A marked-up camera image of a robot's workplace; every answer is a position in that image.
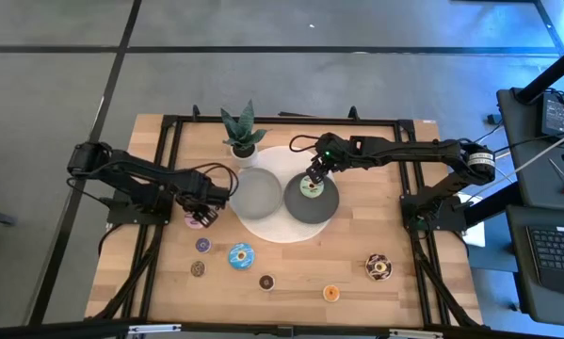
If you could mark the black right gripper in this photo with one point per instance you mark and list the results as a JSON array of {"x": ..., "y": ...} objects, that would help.
[{"x": 333, "y": 153}]

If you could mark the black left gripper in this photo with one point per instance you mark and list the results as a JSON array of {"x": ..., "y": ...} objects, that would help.
[{"x": 206, "y": 195}]

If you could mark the large green frosted donut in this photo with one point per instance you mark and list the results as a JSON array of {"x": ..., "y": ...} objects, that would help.
[{"x": 311, "y": 189}]

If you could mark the large pink frosted donut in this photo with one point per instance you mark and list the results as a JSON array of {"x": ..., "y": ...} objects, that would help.
[{"x": 188, "y": 222}]

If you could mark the small purple donut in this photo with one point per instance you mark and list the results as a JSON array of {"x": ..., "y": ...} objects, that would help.
[{"x": 203, "y": 245}]

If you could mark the large chocolate frosted donut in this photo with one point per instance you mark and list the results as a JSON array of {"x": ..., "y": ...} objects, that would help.
[{"x": 378, "y": 267}]

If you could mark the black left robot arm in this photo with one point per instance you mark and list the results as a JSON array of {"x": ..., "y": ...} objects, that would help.
[{"x": 135, "y": 169}]

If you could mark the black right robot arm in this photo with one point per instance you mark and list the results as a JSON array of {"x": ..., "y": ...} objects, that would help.
[{"x": 404, "y": 153}]

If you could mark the dark grey plate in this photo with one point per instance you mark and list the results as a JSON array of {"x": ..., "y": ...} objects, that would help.
[{"x": 312, "y": 209}]

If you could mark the small brown sprinkled donut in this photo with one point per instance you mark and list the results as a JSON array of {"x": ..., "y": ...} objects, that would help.
[{"x": 198, "y": 269}]

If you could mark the large blue frosted donut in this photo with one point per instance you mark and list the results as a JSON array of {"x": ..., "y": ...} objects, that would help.
[{"x": 241, "y": 256}]

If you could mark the light grey plate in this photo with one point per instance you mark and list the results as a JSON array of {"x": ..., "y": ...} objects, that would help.
[{"x": 256, "y": 194}]

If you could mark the round white plate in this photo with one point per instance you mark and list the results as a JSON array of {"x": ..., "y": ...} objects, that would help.
[{"x": 281, "y": 230}]

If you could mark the white plant pot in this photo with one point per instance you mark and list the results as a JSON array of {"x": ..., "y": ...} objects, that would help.
[{"x": 246, "y": 160}]

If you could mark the green snake plant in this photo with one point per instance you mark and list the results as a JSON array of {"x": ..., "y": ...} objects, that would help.
[{"x": 241, "y": 129}]

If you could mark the small dark chocolate donut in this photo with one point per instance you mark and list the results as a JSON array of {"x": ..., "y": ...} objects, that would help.
[{"x": 266, "y": 282}]

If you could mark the small orange donut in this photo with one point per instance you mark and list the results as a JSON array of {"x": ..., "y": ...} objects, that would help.
[{"x": 331, "y": 293}]

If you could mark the white paper sheet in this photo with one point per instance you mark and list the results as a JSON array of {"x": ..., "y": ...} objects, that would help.
[{"x": 477, "y": 234}]

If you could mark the black floor plug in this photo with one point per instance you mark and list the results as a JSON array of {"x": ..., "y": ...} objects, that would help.
[{"x": 493, "y": 119}]

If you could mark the black crossbar with silver brackets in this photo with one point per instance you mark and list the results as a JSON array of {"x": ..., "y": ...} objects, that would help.
[{"x": 51, "y": 329}]

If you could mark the dark grey side table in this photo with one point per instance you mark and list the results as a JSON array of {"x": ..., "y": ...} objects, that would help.
[{"x": 526, "y": 155}]

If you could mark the dark grey laptop table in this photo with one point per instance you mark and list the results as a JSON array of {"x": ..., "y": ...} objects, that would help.
[{"x": 521, "y": 282}]

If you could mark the black power adapter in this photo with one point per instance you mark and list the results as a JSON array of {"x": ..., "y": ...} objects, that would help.
[{"x": 554, "y": 115}]

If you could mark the black keyboard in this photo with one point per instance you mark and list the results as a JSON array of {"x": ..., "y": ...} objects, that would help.
[{"x": 557, "y": 256}]

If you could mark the black stand pole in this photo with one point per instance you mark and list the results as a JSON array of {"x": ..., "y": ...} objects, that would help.
[{"x": 552, "y": 75}]

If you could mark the black aluminium table frame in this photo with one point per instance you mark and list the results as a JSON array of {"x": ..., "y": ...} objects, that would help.
[{"x": 286, "y": 120}]

